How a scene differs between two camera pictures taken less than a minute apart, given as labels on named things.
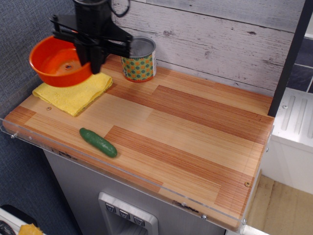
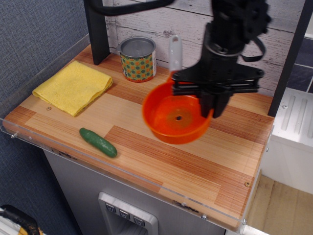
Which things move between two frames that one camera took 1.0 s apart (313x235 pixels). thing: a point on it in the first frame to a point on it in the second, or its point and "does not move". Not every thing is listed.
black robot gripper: (91, 24) to (218, 74)
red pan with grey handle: (55, 62) to (174, 118)
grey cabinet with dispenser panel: (102, 204) does not move
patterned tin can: (142, 66) does not move
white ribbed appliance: (288, 156) does not move
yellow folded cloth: (73, 100) does not move
